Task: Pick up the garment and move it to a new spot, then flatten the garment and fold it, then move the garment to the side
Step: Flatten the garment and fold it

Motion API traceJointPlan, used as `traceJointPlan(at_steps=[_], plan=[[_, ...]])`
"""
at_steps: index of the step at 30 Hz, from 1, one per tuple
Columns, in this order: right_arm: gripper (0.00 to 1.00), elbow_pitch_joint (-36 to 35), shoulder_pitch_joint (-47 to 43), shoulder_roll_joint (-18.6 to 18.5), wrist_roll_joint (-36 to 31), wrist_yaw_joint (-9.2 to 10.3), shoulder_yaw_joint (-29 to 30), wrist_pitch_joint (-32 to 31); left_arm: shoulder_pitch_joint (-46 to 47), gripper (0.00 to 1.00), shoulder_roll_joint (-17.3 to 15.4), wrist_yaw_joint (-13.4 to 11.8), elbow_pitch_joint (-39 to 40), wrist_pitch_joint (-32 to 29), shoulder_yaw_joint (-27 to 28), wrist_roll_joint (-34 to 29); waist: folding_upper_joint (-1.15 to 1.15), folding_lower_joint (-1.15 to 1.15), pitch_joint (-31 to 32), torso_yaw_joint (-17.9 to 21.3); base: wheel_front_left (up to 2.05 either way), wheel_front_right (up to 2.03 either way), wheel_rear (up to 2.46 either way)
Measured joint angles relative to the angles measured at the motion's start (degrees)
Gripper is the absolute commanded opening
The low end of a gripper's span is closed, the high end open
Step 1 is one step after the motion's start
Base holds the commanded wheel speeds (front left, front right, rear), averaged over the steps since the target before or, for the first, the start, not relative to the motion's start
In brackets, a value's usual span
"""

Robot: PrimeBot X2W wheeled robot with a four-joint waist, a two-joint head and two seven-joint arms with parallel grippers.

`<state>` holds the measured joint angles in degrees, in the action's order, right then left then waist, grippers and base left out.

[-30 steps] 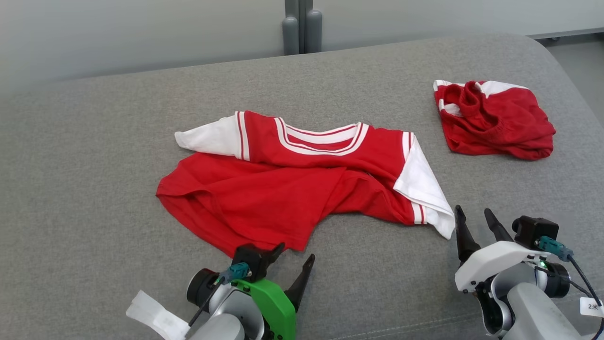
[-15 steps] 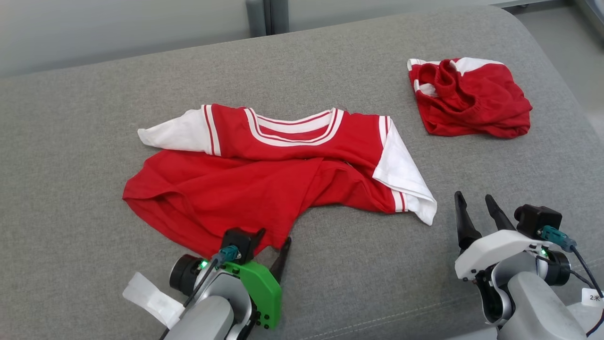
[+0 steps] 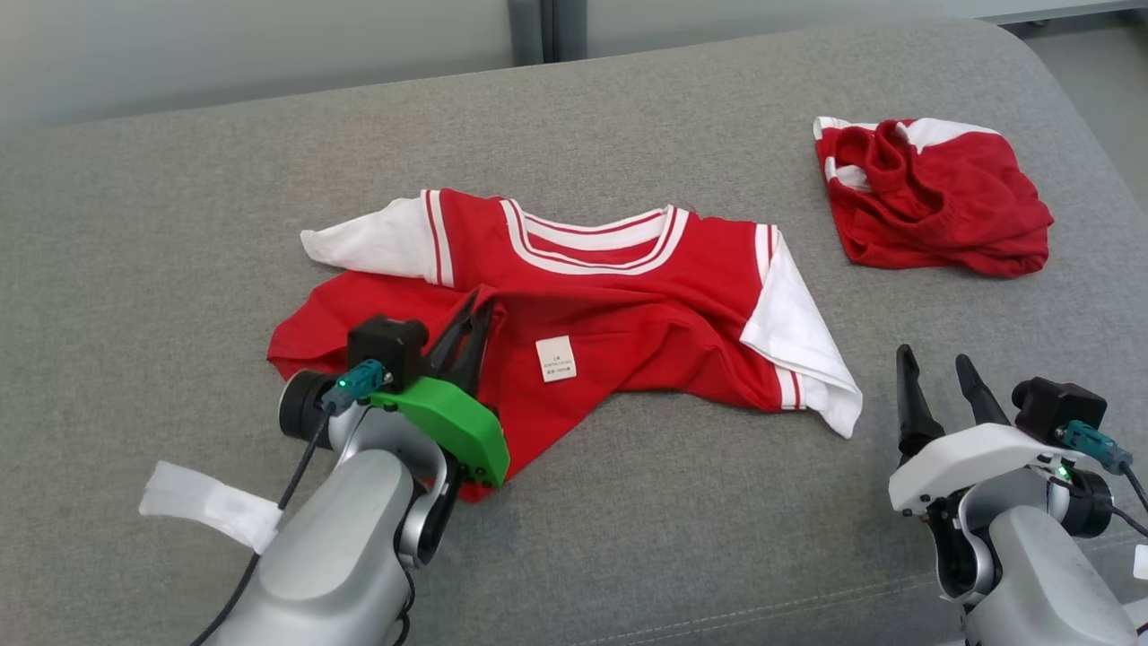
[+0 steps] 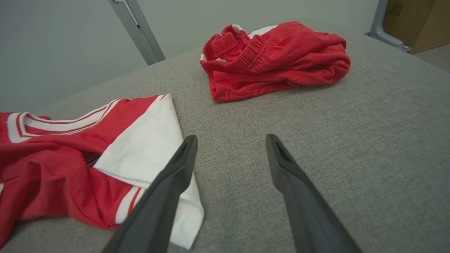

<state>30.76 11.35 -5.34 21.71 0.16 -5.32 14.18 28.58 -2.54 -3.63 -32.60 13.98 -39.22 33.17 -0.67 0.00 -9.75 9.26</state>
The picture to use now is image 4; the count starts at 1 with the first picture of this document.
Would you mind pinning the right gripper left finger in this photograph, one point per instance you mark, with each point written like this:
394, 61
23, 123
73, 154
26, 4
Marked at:
158, 211

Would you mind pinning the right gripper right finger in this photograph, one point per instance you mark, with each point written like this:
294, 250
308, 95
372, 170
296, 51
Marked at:
306, 211

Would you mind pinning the red white basketball jersey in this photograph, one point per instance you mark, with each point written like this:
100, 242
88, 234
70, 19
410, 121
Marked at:
52, 175

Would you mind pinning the red shorts white stripes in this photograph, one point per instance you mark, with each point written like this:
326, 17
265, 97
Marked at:
274, 59

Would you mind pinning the brown cardboard box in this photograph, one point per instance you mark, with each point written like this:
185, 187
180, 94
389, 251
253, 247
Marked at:
418, 21

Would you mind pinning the grey partition post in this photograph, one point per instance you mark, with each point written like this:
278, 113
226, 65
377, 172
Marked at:
140, 31

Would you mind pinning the grey partition base frame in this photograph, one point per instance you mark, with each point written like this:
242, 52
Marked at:
381, 30

